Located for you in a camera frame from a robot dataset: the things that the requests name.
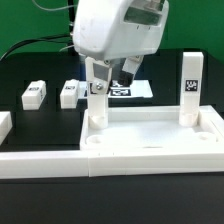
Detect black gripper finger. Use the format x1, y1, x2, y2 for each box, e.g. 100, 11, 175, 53
118, 56, 144, 87
92, 61, 112, 92

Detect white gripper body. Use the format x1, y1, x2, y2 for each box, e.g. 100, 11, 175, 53
73, 0, 169, 60

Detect fiducial marker sheet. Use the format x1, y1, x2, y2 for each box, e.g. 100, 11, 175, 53
77, 79, 154, 100

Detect white block at left edge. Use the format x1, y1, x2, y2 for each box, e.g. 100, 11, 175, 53
0, 111, 12, 145

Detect white L-shaped guide fence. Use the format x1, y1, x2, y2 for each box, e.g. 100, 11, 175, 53
0, 143, 224, 179

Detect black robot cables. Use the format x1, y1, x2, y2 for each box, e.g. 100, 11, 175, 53
0, 0, 78, 62

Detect grey thin cable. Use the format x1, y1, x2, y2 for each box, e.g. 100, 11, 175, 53
31, 0, 81, 12

